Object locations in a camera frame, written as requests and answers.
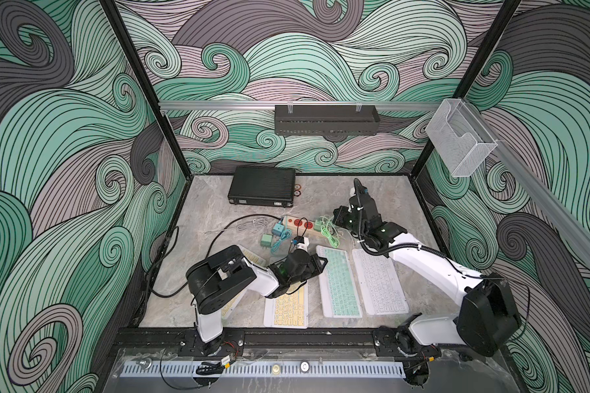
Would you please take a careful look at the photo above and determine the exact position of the teal charging cable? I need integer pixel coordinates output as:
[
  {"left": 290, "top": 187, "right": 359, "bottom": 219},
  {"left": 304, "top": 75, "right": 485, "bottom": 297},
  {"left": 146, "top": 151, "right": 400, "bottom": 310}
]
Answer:
[{"left": 269, "top": 230, "right": 293, "bottom": 255}]

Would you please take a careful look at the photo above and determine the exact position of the teal charger plug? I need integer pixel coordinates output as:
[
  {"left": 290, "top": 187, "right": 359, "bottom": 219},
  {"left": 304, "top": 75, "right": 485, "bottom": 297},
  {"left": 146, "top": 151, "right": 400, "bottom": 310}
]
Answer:
[{"left": 271, "top": 223, "right": 285, "bottom": 237}]

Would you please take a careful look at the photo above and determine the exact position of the light green charger plug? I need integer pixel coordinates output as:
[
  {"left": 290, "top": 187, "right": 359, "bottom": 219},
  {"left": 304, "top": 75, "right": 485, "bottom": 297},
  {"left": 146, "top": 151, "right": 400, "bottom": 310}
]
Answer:
[{"left": 260, "top": 234, "right": 273, "bottom": 248}]

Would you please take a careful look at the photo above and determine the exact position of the yellow wireless keyboard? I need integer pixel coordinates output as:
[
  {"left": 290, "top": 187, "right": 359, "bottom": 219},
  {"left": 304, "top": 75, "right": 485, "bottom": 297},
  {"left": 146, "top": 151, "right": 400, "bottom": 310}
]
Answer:
[
  {"left": 263, "top": 287, "right": 308, "bottom": 329},
  {"left": 221, "top": 245, "right": 267, "bottom": 321}
]

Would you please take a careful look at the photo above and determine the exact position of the green wireless keyboard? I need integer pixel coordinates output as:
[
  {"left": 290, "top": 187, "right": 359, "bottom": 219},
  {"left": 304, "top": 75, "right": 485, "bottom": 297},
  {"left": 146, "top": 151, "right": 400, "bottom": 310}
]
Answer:
[{"left": 316, "top": 246, "right": 362, "bottom": 319}]

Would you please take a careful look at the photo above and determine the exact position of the white charging cable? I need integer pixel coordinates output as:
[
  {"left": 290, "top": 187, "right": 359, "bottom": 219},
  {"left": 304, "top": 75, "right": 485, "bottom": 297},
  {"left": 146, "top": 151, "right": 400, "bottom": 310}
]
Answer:
[{"left": 230, "top": 218, "right": 275, "bottom": 234}]

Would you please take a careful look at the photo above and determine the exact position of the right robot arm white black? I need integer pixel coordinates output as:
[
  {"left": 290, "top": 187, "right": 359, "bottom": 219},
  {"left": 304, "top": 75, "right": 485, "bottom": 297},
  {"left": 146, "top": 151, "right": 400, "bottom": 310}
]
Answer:
[{"left": 334, "top": 185, "right": 523, "bottom": 357}]

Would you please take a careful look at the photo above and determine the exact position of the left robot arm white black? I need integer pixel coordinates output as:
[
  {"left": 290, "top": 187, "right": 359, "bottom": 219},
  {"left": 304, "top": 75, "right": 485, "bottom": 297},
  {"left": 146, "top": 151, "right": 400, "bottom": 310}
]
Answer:
[{"left": 186, "top": 245, "right": 329, "bottom": 344}]

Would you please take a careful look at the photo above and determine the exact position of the black computer box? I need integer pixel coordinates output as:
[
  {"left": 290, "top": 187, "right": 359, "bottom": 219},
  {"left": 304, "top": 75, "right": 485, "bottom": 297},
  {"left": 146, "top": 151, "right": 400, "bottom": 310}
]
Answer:
[{"left": 228, "top": 166, "right": 296, "bottom": 208}]

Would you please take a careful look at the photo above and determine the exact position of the white wireless keyboard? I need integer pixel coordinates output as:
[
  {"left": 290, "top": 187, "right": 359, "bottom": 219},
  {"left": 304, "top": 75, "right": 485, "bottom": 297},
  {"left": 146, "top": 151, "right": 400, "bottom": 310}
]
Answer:
[{"left": 352, "top": 249, "right": 410, "bottom": 315}]

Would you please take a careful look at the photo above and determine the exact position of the black wall shelf tray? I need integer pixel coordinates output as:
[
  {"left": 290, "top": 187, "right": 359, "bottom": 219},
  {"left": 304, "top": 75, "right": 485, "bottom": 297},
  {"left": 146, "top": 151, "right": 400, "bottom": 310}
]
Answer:
[{"left": 274, "top": 104, "right": 380, "bottom": 138}]

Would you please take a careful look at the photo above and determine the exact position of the clear acrylic wall holder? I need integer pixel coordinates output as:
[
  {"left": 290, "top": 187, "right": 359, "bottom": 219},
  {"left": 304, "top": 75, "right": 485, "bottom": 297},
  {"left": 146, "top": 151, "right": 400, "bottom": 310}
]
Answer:
[{"left": 425, "top": 98, "right": 498, "bottom": 178}]

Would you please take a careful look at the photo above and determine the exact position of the aluminium wall rail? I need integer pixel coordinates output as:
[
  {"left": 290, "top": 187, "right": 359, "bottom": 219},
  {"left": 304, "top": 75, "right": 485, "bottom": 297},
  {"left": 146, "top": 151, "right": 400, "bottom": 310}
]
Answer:
[{"left": 159, "top": 100, "right": 441, "bottom": 112}]

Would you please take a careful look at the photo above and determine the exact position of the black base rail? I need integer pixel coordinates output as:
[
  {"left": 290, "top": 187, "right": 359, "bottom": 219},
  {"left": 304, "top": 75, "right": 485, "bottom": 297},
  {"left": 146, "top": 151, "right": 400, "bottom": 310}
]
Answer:
[{"left": 112, "top": 327, "right": 498, "bottom": 358}]

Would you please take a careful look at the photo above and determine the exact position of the white slotted cable duct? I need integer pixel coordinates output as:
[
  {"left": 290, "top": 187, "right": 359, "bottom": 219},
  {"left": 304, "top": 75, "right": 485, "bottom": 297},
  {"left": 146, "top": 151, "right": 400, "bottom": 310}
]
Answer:
[{"left": 120, "top": 360, "right": 406, "bottom": 378}]

